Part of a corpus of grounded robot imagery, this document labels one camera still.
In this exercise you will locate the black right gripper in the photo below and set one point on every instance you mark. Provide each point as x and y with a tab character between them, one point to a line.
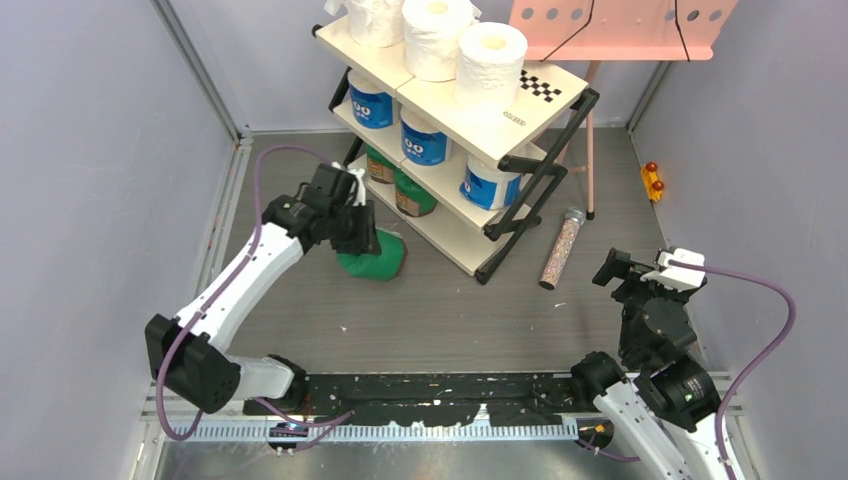
620	263

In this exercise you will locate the blue paper towel roll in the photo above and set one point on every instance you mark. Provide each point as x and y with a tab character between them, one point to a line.
372	107
489	188
422	143

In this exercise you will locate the pink music stand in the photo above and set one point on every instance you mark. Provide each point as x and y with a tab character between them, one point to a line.
614	30

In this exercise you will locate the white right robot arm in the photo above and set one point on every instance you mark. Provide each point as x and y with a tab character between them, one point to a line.
659	398

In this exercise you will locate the yellow toy with orange balls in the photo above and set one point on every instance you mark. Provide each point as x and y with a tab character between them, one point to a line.
654	186

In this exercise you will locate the cream three-tier shelf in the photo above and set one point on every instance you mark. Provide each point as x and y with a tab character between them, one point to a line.
527	139

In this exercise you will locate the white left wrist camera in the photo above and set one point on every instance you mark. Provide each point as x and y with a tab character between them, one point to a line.
353	185

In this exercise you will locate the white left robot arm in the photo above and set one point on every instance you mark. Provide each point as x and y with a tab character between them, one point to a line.
188	353

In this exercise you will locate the white paper towel roll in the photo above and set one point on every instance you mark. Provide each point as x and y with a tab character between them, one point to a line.
490	62
372	23
431	36

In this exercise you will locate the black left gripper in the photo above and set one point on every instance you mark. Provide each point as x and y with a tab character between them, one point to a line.
365	241

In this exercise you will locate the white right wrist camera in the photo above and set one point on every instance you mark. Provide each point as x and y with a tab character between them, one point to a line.
675	277

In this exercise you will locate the green package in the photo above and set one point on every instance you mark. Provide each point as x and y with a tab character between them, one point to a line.
410	198
380	169
383	266

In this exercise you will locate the glitter microphone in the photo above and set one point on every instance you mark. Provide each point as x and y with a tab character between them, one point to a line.
573	220

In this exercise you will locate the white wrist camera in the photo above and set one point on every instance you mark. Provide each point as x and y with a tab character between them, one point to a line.
353	185
675	277

